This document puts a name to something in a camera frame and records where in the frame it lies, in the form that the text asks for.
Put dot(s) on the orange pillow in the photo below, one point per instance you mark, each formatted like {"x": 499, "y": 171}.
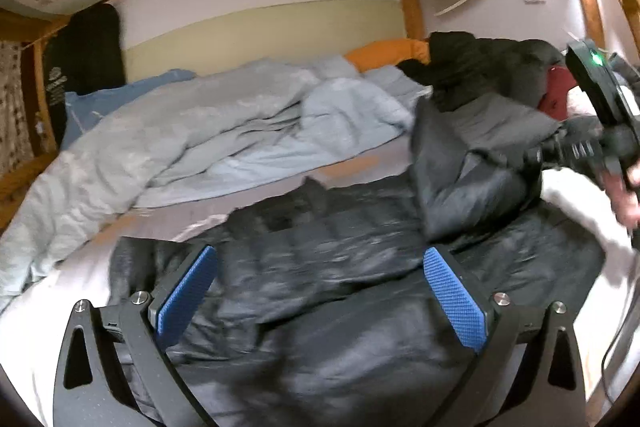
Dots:
{"x": 385, "y": 52}

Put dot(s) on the person's right hand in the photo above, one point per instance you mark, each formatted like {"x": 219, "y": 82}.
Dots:
{"x": 627, "y": 207}

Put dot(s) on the blue pillow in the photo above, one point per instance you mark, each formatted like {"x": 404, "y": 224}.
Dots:
{"x": 100, "y": 99}

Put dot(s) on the black crumpled coat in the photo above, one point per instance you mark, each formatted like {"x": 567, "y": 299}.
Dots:
{"x": 465, "y": 62}

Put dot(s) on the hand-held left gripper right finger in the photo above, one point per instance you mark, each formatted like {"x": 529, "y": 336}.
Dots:
{"x": 455, "y": 302}

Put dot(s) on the patterned beige curtain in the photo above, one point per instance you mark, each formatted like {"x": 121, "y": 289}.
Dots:
{"x": 12, "y": 107}

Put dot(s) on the light blue duvet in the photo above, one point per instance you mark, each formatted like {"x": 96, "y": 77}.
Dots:
{"x": 175, "y": 132}

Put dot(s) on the black hanging garment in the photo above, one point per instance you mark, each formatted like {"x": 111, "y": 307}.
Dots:
{"x": 90, "y": 52}

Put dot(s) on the white fleece blanket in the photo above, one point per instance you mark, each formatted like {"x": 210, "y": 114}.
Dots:
{"x": 575, "y": 202}

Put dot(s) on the black puffer jacket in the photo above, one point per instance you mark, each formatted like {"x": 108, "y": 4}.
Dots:
{"x": 325, "y": 247}

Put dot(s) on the dark red cloth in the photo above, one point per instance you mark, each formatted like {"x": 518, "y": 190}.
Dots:
{"x": 557, "y": 92}

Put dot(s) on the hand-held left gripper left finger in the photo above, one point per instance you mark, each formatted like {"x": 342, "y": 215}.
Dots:
{"x": 185, "y": 297}

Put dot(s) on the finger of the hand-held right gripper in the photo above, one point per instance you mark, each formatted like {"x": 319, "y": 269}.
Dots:
{"x": 550, "y": 152}

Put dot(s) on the dark grey jacket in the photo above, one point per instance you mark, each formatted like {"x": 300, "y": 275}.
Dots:
{"x": 465, "y": 187}

